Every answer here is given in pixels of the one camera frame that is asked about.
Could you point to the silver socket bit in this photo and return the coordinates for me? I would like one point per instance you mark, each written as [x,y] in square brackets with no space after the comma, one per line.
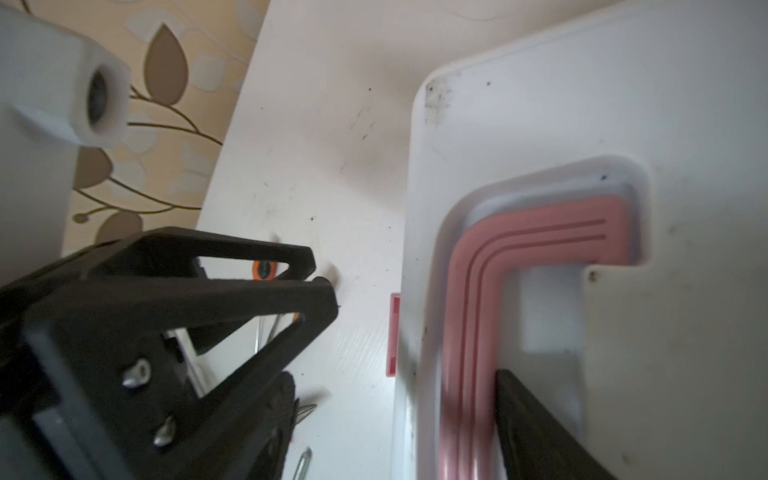
[303,465]

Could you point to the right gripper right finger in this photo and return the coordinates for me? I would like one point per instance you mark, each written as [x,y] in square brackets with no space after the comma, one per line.
[533,443]

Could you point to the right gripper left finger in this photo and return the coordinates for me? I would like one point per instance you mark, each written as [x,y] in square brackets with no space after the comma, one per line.
[163,355]

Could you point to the white blue plastic toolbox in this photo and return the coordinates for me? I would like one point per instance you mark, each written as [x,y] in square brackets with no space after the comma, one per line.
[587,208]

